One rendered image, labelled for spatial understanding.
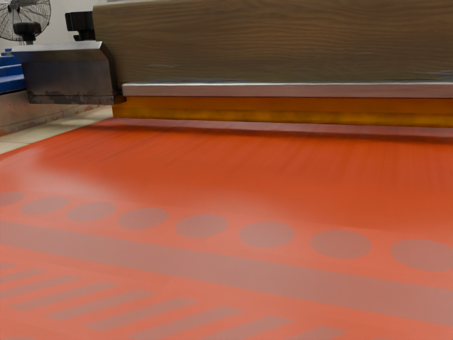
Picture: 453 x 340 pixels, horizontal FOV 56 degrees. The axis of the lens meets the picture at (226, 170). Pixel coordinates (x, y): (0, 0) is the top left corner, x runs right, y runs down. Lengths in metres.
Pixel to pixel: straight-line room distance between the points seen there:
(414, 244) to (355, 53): 0.17
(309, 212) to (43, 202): 0.14
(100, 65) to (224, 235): 0.24
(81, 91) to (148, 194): 0.19
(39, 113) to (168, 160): 0.20
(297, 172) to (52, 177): 0.15
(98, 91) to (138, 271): 0.25
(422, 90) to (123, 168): 0.20
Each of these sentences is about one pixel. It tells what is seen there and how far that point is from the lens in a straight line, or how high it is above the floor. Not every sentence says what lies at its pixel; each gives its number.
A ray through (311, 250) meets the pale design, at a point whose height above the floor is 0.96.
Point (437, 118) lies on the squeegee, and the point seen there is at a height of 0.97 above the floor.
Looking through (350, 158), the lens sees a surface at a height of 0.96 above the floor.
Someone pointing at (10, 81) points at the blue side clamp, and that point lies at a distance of 0.43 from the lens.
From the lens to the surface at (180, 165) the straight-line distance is 0.27.
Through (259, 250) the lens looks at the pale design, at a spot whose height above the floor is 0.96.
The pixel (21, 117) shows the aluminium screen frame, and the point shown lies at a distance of 0.44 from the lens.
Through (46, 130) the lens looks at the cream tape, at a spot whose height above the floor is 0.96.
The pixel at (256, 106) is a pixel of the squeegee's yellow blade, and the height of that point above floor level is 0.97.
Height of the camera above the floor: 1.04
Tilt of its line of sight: 19 degrees down
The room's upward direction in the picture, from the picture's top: 3 degrees counter-clockwise
